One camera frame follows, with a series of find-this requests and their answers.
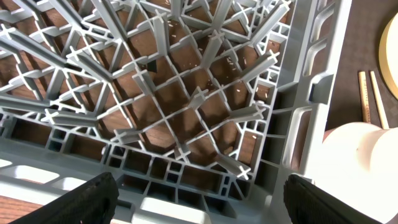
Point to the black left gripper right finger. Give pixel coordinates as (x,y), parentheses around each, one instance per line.
(308,204)

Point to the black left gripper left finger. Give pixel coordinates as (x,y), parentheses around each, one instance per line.
(92,202)

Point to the cream plastic cup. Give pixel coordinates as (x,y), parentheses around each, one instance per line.
(357,164)

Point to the wooden chopstick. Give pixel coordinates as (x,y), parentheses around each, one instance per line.
(379,103)
(364,97)

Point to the grey plastic dish rack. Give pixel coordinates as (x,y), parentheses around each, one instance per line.
(201,109)

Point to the yellow plastic plate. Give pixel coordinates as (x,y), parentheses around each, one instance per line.
(388,55)

